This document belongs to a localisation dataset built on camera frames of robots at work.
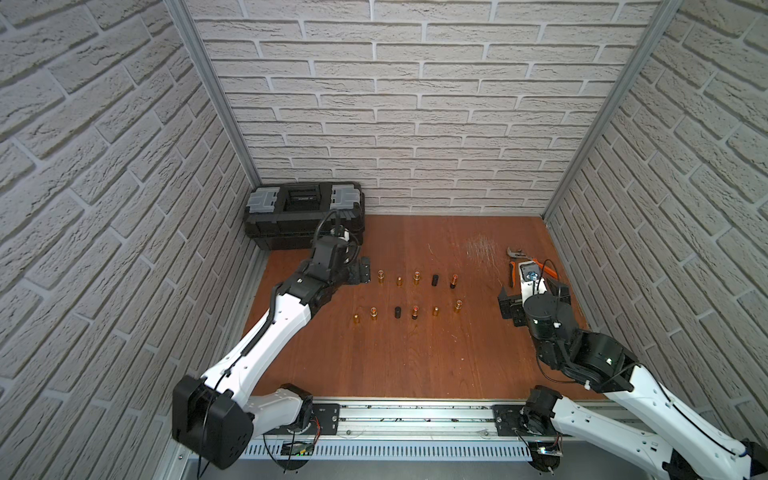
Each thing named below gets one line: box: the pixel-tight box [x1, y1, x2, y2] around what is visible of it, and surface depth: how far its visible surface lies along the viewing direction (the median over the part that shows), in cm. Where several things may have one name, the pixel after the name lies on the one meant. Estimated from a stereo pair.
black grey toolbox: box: [244, 182, 365, 251], surface depth 102 cm
